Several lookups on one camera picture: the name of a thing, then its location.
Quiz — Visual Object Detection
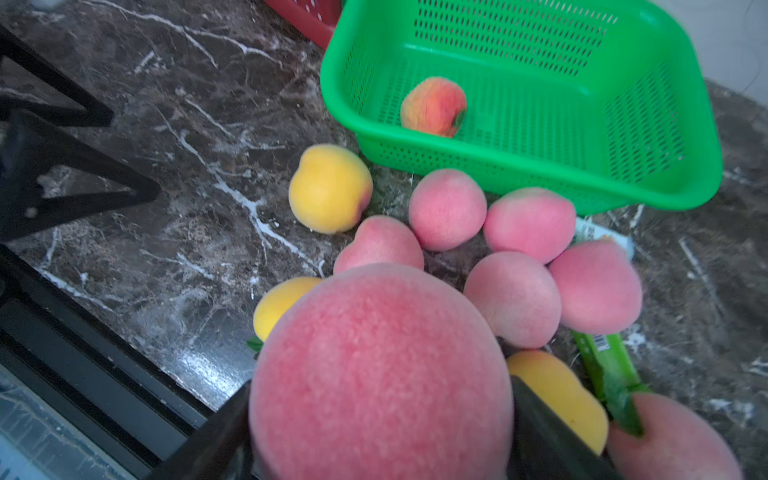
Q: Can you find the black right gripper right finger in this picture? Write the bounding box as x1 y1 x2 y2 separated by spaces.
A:
506 376 622 480

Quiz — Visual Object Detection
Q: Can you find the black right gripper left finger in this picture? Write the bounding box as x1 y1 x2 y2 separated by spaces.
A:
147 381 254 480

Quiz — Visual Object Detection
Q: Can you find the green plastic basket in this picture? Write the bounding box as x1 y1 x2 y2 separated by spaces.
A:
320 1 723 215

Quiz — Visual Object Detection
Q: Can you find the black front rail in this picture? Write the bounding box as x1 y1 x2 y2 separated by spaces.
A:
1 247 213 479

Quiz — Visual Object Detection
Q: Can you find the pink peach with leaf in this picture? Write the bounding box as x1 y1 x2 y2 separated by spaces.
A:
607 393 744 479

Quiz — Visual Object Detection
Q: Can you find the green snack packet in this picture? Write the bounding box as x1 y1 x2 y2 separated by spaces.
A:
569 215 652 439

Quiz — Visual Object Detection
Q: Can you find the yellow orange peach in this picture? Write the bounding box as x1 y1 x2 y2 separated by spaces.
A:
253 276 322 342

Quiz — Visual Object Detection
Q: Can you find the red orange wrinkled peach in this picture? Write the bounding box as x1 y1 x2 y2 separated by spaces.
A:
400 77 468 138

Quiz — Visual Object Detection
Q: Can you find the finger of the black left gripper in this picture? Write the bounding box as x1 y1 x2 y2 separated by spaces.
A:
1 110 161 243
1 26 114 127

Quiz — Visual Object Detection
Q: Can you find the red polka dot toaster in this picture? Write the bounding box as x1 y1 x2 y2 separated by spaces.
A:
265 0 344 50

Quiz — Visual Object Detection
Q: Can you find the pink peach with stem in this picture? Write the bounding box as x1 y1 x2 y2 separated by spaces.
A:
333 215 425 274

